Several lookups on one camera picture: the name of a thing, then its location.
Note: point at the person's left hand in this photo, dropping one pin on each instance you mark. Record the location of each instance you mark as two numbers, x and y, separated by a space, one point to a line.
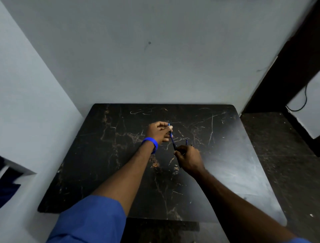
156 132

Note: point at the person's right hand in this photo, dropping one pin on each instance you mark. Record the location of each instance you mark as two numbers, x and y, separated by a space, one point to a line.
190 159

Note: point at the person's right fingers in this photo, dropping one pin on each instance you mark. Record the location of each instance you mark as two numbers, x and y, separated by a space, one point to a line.
182 150

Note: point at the person's left thumb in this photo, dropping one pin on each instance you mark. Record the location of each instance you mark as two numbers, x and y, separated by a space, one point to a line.
167 127

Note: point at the blue pen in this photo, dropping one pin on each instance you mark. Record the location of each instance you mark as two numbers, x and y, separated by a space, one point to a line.
172 137

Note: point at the person's left forearm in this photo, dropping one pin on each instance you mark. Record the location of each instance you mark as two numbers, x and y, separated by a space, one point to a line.
130 178

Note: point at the person's right forearm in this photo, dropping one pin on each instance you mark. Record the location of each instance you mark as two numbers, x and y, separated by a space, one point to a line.
235 207

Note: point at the blue wristband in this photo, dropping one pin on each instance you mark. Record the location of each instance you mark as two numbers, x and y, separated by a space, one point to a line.
151 143

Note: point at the blue shirt sleeve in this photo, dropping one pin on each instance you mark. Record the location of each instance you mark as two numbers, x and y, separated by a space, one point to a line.
90 220

